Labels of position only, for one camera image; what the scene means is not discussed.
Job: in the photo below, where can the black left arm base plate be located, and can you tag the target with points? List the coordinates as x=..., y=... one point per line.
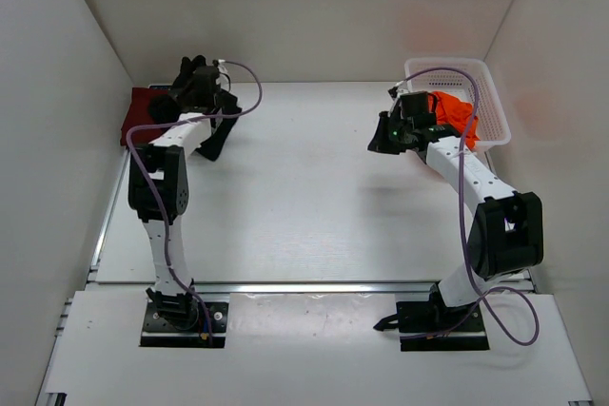
x=183, y=324

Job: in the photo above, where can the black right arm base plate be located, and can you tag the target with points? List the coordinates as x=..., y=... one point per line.
x=428, y=326

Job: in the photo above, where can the dark red t shirt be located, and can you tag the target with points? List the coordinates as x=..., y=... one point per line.
x=138, y=115

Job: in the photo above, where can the aluminium front table rail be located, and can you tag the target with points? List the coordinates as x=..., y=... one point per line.
x=521, y=282

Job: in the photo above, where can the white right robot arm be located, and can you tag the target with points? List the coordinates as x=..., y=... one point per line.
x=505, y=236

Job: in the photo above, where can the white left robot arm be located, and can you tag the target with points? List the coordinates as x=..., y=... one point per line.
x=194, y=115

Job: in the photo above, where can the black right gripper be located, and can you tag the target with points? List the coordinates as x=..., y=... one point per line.
x=381, y=143

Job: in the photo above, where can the orange t shirt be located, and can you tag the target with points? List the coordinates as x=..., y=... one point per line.
x=451, y=110

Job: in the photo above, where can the dark logo sticker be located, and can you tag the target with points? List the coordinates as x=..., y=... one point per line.
x=160, y=87

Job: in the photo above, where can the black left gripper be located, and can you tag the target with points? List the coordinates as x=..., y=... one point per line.
x=182, y=90

